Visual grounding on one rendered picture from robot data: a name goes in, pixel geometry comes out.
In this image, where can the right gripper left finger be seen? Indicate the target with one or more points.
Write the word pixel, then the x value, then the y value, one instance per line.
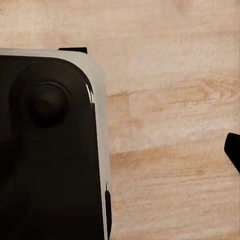
pixel 12 149

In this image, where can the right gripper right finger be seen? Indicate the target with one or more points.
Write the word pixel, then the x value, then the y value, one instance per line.
pixel 232 149

